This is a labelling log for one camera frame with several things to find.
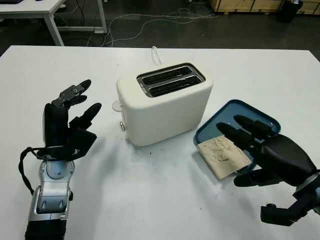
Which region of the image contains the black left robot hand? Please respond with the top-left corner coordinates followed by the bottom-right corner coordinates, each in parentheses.
top-left (43, 79), bottom-right (103, 149)

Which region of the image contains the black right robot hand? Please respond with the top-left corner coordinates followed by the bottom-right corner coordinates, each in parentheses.
top-left (216, 114), bottom-right (318, 188)

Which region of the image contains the beige bread slice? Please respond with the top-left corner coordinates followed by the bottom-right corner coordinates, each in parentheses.
top-left (196, 136), bottom-right (252, 180)

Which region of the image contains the blue plastic tray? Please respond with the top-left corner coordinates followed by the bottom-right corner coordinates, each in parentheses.
top-left (192, 99), bottom-right (282, 173)

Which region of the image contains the cream white two-slot toaster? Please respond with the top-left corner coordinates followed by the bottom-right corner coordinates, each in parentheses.
top-left (115, 62), bottom-right (215, 147)

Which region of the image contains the white office desk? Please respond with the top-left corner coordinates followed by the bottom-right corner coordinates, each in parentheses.
top-left (0, 0), bottom-right (108, 46)

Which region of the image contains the black waste bin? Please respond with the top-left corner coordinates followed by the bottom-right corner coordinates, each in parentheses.
top-left (281, 0), bottom-right (304, 24)

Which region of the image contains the wooden crate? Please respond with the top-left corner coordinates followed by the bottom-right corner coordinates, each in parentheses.
top-left (208, 0), bottom-right (320, 15)

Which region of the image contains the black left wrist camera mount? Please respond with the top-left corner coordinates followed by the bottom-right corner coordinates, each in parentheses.
top-left (34, 127), bottom-right (98, 161)

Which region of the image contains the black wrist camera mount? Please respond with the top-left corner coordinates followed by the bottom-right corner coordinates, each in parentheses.
top-left (259, 192), bottom-right (316, 227)
top-left (34, 127), bottom-right (98, 161)

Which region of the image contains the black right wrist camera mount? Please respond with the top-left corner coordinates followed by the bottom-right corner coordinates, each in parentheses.
top-left (259, 192), bottom-right (316, 227)

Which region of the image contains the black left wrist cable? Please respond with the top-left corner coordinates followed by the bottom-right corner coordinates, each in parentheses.
top-left (18, 146), bottom-right (42, 197)

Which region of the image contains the white floor cable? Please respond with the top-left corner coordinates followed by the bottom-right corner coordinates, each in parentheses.
top-left (103, 7), bottom-right (221, 47)

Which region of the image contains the white toaster power cord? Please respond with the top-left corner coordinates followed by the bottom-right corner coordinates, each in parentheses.
top-left (151, 46), bottom-right (163, 66)

